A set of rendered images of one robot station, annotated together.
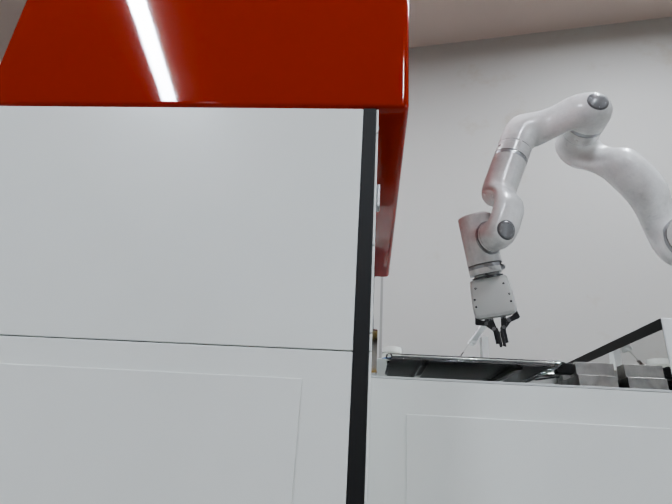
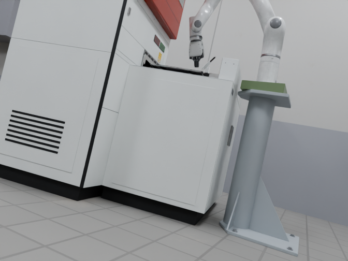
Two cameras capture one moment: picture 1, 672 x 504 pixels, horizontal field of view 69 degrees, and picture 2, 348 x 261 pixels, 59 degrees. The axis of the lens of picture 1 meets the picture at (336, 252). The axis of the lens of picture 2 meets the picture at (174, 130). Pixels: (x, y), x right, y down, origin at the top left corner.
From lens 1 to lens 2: 1.18 m
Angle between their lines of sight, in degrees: 23
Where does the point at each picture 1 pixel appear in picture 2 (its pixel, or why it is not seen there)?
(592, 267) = (317, 47)
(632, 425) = (194, 85)
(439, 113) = not seen: outside the picture
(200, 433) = (75, 67)
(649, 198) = (261, 15)
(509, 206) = (201, 14)
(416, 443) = (137, 83)
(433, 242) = (241, 27)
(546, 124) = not seen: outside the picture
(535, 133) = not seen: outside the picture
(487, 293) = (193, 47)
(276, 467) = (90, 76)
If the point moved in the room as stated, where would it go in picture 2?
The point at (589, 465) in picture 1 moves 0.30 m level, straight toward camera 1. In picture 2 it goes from (179, 93) to (144, 77)
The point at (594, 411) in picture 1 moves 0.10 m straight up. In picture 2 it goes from (185, 80) to (189, 63)
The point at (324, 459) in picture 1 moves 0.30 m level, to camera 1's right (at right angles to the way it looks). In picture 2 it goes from (100, 75) to (153, 85)
